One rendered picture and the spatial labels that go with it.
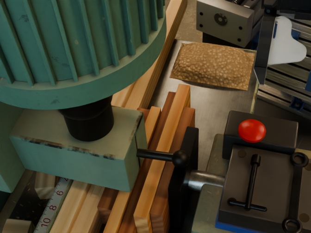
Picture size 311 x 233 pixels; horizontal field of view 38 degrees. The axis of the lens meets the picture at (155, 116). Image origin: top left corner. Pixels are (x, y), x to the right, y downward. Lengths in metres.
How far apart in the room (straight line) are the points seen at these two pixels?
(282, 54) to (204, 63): 0.17
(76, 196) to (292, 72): 0.84
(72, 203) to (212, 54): 0.33
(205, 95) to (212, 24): 0.43
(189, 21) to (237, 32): 1.19
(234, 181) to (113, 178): 0.13
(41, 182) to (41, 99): 0.39
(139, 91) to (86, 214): 0.20
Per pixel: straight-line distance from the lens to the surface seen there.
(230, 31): 1.09
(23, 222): 0.68
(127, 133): 0.49
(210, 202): 0.52
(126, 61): 0.34
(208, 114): 0.67
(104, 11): 0.30
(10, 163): 0.54
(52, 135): 0.50
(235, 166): 0.50
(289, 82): 1.29
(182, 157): 0.49
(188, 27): 2.23
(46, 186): 0.71
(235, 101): 0.69
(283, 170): 0.51
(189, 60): 0.72
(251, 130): 0.50
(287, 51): 0.59
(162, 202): 0.51
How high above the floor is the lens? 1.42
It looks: 50 degrees down
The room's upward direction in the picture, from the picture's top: 5 degrees counter-clockwise
